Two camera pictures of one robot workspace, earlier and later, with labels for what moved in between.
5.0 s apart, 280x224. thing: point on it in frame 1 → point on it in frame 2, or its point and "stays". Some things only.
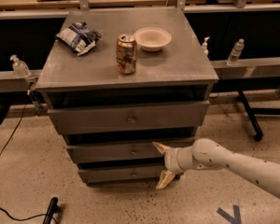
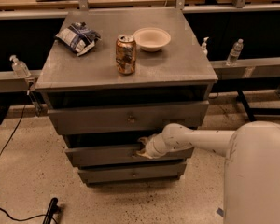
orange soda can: [126, 52] stays
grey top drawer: [130, 118] stays
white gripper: [171, 161] → [151, 147]
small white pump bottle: [205, 45] stays
